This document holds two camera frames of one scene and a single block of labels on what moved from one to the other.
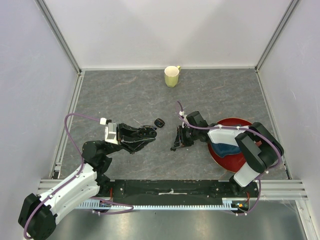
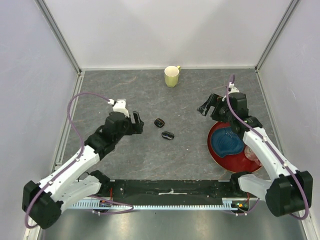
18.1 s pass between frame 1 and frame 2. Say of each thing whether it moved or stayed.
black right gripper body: moved
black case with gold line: stayed
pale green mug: stayed
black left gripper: moved
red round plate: stayed
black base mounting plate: stayed
